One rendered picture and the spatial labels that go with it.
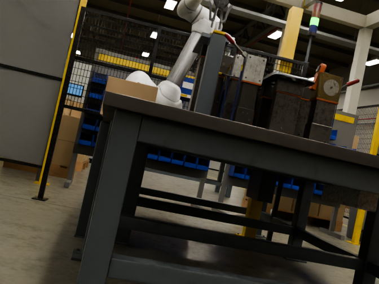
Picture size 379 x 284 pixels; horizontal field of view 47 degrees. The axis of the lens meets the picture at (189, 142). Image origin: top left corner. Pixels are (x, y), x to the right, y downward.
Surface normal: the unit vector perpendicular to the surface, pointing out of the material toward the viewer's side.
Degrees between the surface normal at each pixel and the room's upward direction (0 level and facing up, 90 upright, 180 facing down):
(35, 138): 90
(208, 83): 90
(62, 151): 90
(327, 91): 90
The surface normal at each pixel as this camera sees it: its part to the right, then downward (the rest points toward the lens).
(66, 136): 0.25, 0.02
